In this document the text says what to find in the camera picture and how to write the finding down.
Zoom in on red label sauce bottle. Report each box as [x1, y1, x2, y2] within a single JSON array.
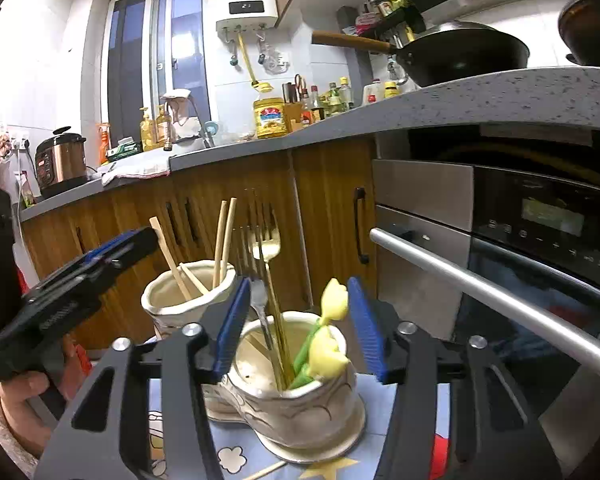
[[300, 87, 315, 126]]

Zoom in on wooden knife block with scissors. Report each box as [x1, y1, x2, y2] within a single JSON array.
[[282, 75, 307, 133]]

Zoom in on black wok with wooden handle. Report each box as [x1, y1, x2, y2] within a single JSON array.
[[311, 21, 531, 88]]

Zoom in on yellow tulip green handle utensil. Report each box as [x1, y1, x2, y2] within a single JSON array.
[[292, 277, 351, 376], [287, 330, 351, 390]]

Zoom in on amber dish soap bottle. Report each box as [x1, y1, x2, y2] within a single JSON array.
[[156, 105, 173, 152]]

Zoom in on brown electric rice cooker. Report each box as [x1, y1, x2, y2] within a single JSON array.
[[34, 126, 89, 198]]

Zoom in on blue cartoon printed cloth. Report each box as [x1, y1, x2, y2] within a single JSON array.
[[147, 375, 453, 480]]

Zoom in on pale wooden chopstick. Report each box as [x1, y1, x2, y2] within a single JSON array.
[[148, 216, 197, 302], [239, 460, 288, 480], [221, 197, 238, 282], [179, 262, 210, 297], [212, 200, 229, 287]]

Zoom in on orange spray bottle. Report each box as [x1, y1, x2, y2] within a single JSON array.
[[96, 122, 112, 167]]

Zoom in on gold metal fork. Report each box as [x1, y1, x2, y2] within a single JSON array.
[[247, 209, 293, 392]]

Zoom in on wooden base cabinets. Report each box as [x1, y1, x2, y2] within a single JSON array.
[[20, 140, 381, 352]]

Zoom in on white pink dish cloth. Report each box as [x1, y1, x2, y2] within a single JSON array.
[[100, 150, 173, 187]]

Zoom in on white jug with red label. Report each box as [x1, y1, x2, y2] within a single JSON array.
[[362, 79, 385, 107]]

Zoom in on brown wok with wooden handle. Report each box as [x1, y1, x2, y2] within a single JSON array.
[[557, 0, 600, 68]]

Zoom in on yellow dish soap bottle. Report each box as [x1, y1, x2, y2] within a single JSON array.
[[139, 107, 157, 152]]

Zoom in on green box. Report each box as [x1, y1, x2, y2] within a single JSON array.
[[106, 141, 143, 162]]

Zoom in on person's left forearm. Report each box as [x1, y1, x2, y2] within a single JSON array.
[[0, 385, 38, 480]]

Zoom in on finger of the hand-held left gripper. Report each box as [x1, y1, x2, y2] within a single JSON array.
[[77, 232, 137, 268], [87, 227, 159, 288]]

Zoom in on yellow cooking oil bottle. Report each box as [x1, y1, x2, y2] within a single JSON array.
[[252, 81, 287, 140]]

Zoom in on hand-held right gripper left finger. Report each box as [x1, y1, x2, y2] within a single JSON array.
[[34, 275, 253, 480]]

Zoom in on dark sauce bottle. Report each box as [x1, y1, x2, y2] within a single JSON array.
[[310, 85, 326, 122]]

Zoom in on sliding glass window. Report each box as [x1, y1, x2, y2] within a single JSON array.
[[100, 0, 211, 152]]

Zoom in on silver metal fork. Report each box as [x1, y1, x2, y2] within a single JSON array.
[[231, 227, 281, 391]]

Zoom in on built-in steel oven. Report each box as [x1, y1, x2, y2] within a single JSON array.
[[370, 127, 600, 480]]

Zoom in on grey speckled kitchen countertop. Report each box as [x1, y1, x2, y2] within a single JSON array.
[[19, 66, 600, 223]]

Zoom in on person's left hand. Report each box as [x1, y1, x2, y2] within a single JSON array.
[[0, 337, 86, 453]]

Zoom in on cream ceramic double utensil holder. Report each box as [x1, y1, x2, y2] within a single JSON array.
[[141, 259, 367, 465]]

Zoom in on yellow gas hose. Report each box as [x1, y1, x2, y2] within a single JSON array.
[[236, 30, 262, 87]]

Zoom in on cloth-draped faucet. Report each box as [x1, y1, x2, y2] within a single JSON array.
[[161, 88, 203, 143]]

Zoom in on steel hanging ladle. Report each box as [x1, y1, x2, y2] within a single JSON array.
[[386, 35, 411, 86]]

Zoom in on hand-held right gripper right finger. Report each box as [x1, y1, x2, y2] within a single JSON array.
[[346, 276, 563, 480]]

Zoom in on black wall spice shelf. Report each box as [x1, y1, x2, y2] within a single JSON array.
[[337, 5, 427, 43]]

